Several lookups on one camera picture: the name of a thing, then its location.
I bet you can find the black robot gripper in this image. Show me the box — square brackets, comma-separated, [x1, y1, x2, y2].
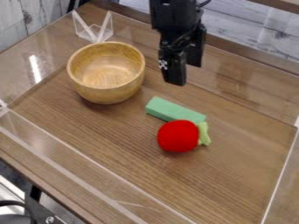
[149, 0, 207, 86]

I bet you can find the green rectangular block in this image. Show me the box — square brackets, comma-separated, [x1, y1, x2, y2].
[144, 97, 207, 124]

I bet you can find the light wooden bowl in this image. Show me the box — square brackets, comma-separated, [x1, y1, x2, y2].
[67, 41, 145, 105]

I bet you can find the red plush apple toy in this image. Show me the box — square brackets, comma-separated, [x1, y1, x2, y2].
[156, 120, 211, 153]

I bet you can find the clear acrylic front barrier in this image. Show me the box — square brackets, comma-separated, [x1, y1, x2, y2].
[0, 100, 196, 224]

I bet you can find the clear acrylic corner bracket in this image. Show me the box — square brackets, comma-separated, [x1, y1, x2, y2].
[71, 10, 113, 43]

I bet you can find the black table leg bracket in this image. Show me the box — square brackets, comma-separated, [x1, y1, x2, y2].
[24, 185, 67, 224]

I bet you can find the black cable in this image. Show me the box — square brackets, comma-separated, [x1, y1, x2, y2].
[0, 199, 33, 224]

